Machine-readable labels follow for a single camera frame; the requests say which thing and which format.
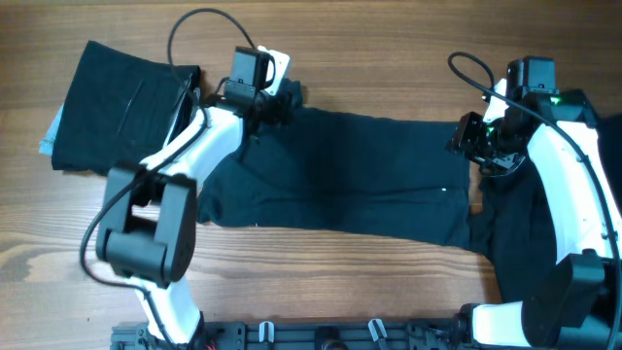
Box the folded dark green garment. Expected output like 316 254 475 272
51 41 201 175

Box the white folded cloth underneath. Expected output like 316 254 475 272
38 87 201 157

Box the pile of dark clothes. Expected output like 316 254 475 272
468 114 622 305

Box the left black cable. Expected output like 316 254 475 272
79 7 278 350

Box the dark green t-shirt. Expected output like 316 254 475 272
197 80 470 248

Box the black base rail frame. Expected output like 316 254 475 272
110 318 506 350

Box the black cable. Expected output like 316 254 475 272
79 7 278 350
446 51 622 350

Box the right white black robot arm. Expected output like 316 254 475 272
446 56 621 349

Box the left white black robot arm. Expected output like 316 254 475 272
85 46 291 349

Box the right black cable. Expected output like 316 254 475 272
446 51 622 350

